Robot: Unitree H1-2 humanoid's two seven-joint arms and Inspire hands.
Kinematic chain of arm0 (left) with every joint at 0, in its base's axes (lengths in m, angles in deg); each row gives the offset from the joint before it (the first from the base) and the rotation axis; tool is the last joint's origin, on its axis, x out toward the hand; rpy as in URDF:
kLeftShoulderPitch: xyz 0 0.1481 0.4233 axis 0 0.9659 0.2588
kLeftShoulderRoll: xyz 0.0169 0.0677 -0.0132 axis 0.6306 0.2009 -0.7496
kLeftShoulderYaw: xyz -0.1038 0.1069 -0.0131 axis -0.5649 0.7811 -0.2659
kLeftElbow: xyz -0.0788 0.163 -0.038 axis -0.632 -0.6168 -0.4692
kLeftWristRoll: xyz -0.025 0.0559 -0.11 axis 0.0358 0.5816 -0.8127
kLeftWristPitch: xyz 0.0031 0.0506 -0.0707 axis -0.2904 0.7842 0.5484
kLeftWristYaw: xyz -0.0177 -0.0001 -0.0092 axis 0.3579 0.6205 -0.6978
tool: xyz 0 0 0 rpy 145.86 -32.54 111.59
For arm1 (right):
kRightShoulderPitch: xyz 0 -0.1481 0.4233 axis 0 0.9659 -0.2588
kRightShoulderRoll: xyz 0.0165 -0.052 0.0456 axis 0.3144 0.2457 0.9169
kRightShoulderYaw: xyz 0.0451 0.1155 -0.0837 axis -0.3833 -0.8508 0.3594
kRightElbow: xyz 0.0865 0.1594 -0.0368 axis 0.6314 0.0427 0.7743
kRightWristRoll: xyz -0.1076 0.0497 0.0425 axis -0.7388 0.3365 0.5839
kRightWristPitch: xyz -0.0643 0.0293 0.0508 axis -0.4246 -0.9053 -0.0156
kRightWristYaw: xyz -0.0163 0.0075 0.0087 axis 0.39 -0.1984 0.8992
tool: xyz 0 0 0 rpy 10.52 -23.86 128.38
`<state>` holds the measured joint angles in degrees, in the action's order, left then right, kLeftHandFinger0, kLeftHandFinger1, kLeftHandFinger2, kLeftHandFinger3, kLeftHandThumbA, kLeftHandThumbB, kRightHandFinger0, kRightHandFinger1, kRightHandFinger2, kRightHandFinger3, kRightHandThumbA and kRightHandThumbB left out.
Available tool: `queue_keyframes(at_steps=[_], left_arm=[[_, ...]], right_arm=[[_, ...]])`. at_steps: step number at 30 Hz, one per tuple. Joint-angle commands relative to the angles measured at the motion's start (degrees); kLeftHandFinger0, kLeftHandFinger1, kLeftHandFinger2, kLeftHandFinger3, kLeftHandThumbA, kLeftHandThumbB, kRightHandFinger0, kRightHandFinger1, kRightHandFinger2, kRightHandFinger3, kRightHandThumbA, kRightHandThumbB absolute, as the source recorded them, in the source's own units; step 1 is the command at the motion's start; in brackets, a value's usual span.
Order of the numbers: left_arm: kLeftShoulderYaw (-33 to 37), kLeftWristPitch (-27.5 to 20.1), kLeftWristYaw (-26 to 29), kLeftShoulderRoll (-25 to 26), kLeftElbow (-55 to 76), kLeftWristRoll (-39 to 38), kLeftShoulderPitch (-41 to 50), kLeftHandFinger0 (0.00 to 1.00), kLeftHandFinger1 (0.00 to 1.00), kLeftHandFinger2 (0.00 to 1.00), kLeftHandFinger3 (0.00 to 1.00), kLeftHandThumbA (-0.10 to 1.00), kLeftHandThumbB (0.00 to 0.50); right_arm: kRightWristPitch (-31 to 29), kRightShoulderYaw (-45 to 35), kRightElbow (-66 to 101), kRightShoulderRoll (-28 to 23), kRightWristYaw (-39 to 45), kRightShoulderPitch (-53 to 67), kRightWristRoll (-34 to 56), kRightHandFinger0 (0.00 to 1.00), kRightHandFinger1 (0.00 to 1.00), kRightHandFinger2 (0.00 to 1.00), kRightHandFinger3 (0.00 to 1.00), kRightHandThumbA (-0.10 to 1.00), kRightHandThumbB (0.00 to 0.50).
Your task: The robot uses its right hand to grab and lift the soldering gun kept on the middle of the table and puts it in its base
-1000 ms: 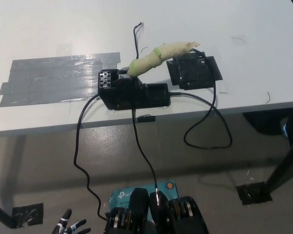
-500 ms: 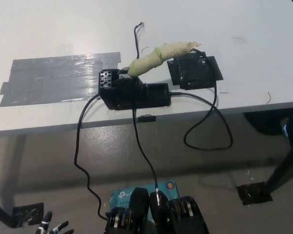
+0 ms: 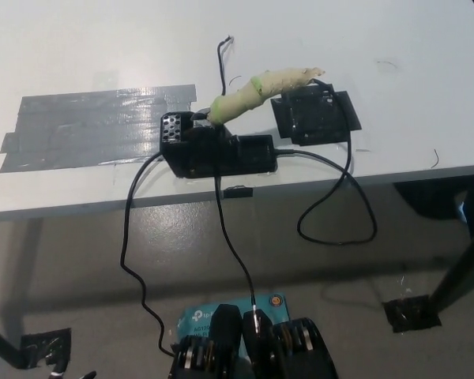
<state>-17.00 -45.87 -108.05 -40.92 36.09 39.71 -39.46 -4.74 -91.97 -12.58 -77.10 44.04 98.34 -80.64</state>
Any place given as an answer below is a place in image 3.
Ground robot left hand black white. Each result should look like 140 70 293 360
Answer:
43 365 99 379

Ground soldering iron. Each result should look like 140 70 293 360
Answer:
207 67 327 127

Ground black robot torso blocks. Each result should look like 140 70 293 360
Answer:
167 302 339 379

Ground black soldering station base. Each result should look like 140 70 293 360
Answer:
160 110 280 181

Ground black stand leg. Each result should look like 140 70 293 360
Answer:
0 318 24 358
428 197 474 313

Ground teal tp-link box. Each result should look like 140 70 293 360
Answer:
176 292 292 348

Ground grey table leg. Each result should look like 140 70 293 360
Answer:
7 219 44 328

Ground small black tape strip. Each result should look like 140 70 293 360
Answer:
224 187 254 200

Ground black tape square pad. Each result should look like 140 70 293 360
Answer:
270 82 363 146

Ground black power cable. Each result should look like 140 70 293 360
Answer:
120 152 179 356

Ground thin black cable frayed end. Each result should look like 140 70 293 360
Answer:
216 35 261 317

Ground grey duct tape patch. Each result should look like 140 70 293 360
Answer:
0 83 199 174

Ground black soldering iron cable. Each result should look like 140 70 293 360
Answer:
275 78 379 246

